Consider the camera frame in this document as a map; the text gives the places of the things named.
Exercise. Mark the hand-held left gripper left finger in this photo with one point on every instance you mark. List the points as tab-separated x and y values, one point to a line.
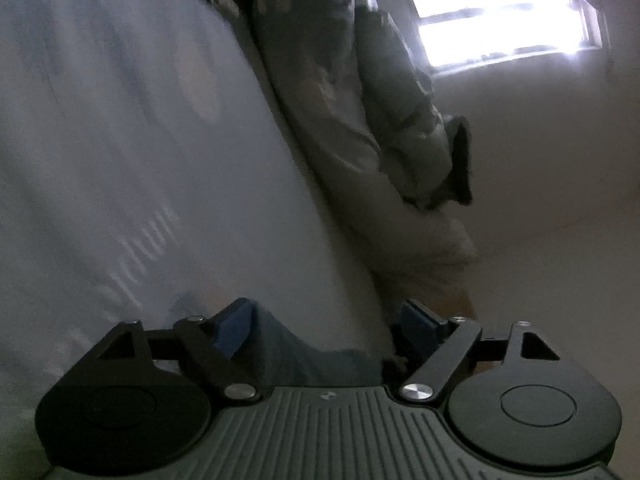
232	325

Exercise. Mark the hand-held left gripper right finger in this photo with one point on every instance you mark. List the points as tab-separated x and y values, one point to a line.
422	322

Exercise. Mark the dark blue shirt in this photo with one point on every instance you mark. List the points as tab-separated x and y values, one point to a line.
310	355

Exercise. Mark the wooden bed board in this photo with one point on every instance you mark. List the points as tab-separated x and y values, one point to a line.
457	305

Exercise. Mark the blue-grey quilt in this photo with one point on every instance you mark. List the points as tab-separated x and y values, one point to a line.
340	75

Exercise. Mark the barred window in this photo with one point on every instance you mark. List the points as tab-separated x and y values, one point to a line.
490	15

